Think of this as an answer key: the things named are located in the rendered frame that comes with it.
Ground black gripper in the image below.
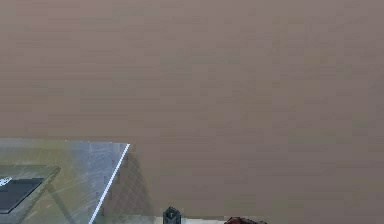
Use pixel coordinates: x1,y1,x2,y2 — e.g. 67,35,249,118
162,206,183,224

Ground dark red round object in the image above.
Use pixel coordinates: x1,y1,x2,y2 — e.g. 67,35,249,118
224,216,268,224

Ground glass table with white edge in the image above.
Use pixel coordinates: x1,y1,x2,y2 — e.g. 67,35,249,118
0,137,132,224

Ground flat black slab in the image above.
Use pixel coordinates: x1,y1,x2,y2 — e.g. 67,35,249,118
0,177,45,215

